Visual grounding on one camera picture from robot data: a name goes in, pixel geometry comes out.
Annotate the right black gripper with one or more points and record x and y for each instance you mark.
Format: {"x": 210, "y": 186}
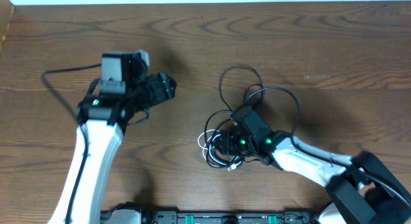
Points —
{"x": 228, "y": 139}

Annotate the wooden board at left edge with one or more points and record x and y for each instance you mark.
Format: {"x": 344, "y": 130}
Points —
{"x": 6, "y": 13}

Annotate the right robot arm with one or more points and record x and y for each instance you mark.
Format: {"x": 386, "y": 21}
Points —
{"x": 361, "y": 188}

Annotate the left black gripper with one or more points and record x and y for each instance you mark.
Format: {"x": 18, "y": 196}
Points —
{"x": 162, "y": 87}

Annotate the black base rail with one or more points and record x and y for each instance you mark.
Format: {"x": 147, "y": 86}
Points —
{"x": 130, "y": 212}

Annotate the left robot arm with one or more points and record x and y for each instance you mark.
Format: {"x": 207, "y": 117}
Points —
{"x": 123, "y": 89}

